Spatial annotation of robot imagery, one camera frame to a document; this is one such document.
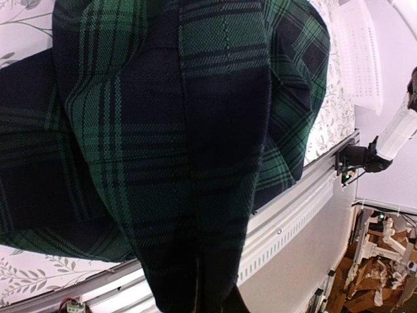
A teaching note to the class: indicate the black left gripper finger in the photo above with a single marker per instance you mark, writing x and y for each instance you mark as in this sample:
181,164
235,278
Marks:
234,303

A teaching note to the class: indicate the dark green plaid garment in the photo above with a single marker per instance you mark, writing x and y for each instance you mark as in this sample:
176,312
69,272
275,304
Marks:
162,125

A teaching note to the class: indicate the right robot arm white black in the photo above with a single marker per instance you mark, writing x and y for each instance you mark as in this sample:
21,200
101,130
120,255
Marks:
400,130

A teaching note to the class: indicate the white plastic laundry basket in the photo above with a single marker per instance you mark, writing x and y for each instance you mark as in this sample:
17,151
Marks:
359,56

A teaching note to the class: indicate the floral patterned table cloth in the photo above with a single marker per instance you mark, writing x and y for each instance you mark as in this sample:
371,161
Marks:
26,30

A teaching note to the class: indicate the aluminium front rail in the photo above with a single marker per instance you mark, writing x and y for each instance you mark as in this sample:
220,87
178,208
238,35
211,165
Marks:
123,287

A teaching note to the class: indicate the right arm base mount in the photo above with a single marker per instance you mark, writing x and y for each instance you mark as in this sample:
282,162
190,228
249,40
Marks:
354,161

